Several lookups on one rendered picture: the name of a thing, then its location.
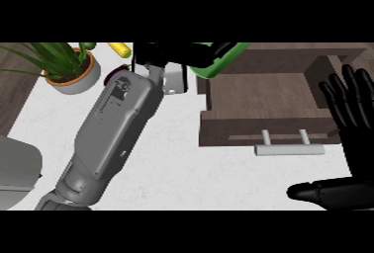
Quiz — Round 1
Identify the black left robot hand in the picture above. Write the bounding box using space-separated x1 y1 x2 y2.
132 42 238 69

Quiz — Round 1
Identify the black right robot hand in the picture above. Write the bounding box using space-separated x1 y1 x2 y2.
285 63 374 211

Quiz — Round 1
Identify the green cup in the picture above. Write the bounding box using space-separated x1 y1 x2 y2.
188 42 253 80

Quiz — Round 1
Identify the brown wooden drawer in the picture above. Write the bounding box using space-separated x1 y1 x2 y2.
195 71 342 148

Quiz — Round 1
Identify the yellow corn cob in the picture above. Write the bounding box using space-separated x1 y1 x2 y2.
107 42 133 59

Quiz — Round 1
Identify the dark purple round object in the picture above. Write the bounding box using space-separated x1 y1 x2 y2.
105 63 132 85

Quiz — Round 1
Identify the green plant in white pot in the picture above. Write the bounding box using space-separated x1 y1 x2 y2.
0 42 102 96

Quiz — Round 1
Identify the brown wooden cabinet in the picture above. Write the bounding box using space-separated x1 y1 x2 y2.
220 42 374 111

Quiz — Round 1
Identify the grey rounded appliance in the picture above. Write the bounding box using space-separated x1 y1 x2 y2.
0 134 44 211

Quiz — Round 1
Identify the wooden drawer front, white handle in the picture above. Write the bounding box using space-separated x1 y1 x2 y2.
197 110 342 157

